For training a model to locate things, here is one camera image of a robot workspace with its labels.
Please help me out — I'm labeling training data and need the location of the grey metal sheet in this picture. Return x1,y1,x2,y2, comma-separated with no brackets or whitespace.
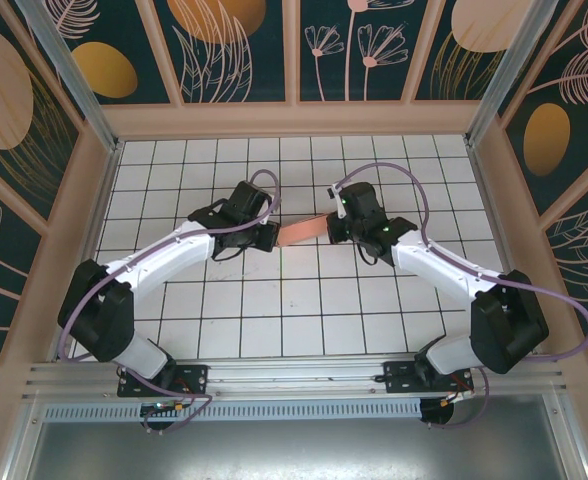
3,418,588,480

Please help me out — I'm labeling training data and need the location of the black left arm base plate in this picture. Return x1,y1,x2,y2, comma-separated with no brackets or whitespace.
117,363,210,399

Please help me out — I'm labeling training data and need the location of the pink paper box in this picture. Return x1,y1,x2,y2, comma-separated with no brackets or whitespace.
276,214,333,249

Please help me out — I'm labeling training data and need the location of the aluminium mounting rail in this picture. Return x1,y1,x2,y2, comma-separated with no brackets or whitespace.
21,354,570,402

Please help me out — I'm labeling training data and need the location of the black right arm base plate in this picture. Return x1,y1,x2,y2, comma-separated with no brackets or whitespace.
382,359,475,397

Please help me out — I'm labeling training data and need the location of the thin black right gripper cable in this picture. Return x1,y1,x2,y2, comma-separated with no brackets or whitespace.
355,239,383,267

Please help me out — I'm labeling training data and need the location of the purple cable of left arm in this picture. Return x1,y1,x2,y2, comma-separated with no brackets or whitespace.
56,168,281,436

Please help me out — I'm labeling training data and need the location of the slotted grey cable duct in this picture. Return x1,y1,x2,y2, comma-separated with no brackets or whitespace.
43,398,423,422

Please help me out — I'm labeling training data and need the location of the aluminium frame post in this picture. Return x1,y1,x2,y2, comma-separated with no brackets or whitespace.
463,0,550,147
26,0,124,154

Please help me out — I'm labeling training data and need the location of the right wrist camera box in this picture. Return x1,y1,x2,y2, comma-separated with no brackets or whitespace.
326,186,349,220

